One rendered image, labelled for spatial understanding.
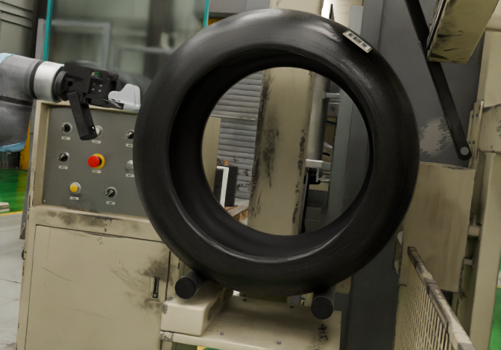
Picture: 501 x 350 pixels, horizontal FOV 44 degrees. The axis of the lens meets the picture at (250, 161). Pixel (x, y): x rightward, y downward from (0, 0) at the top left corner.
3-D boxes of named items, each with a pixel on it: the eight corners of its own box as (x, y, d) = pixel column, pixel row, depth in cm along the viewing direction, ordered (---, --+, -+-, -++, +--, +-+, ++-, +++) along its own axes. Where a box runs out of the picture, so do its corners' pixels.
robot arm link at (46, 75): (30, 98, 139) (51, 101, 149) (50, 103, 139) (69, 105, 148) (38, 58, 139) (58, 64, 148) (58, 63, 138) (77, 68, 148)
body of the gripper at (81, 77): (109, 71, 137) (59, 60, 139) (102, 110, 138) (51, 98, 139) (122, 75, 145) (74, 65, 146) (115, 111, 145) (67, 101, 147)
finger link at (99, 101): (121, 102, 136) (84, 94, 137) (120, 110, 136) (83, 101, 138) (129, 104, 141) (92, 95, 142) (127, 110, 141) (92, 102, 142)
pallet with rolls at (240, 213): (195, 209, 905) (200, 157, 902) (249, 216, 890) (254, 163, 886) (168, 219, 787) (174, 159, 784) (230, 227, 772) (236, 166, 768)
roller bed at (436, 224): (391, 268, 170) (404, 159, 169) (447, 276, 168) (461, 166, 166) (396, 285, 151) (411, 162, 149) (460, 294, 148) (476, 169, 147)
